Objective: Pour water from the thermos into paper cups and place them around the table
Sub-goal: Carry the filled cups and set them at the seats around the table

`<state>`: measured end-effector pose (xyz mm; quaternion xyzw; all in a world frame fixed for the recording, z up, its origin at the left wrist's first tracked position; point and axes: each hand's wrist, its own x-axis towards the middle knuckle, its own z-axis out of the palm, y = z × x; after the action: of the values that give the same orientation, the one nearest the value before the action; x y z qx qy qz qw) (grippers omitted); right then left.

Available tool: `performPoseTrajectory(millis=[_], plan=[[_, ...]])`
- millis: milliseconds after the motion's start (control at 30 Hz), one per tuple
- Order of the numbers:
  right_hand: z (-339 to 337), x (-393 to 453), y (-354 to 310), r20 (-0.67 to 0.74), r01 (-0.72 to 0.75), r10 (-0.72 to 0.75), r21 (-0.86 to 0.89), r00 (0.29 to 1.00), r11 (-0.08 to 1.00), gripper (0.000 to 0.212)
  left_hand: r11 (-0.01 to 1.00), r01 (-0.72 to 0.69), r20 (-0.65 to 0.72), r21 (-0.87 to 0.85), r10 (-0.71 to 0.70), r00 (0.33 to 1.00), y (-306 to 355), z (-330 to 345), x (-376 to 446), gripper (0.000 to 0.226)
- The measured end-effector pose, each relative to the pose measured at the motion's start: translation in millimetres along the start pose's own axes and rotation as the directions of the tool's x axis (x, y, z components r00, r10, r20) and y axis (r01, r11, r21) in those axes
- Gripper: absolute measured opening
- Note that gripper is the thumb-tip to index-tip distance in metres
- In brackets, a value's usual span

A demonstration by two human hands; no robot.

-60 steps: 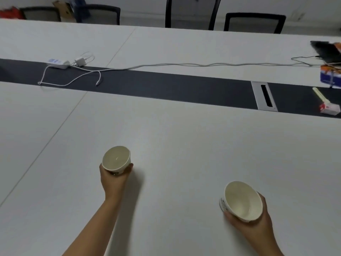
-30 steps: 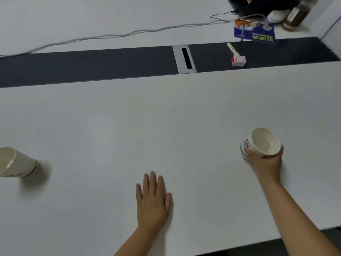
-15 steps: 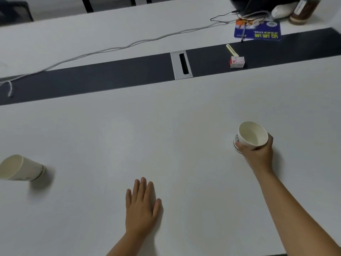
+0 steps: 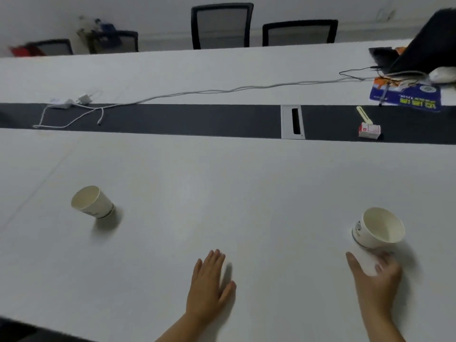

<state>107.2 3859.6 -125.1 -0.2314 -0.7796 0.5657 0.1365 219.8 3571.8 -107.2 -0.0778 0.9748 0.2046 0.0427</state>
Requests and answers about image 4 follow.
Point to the person's left hand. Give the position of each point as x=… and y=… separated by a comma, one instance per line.
x=206, y=288

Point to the person's right hand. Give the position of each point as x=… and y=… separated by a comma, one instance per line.
x=377, y=292

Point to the white paper cup blue print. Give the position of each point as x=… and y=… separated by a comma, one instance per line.
x=91, y=201
x=377, y=227

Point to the white conference table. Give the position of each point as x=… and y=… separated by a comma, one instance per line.
x=231, y=210

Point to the small red round object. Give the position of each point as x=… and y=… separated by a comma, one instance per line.
x=369, y=131

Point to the pale yellow flat stick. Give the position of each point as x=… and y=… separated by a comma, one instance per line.
x=364, y=114

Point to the blue orange printed mousepad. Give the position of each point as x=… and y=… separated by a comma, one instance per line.
x=409, y=97

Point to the slim grey pen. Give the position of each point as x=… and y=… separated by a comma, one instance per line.
x=384, y=94

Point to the white charger plug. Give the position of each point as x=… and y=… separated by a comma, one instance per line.
x=84, y=98

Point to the white rounded object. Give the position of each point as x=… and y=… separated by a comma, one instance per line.
x=443, y=74

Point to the white power strip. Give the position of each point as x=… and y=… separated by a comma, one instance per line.
x=60, y=103

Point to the grey laptop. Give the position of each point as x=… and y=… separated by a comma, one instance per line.
x=427, y=42

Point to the black mesh office chair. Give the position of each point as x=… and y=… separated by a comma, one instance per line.
x=299, y=24
x=117, y=40
x=53, y=46
x=221, y=7

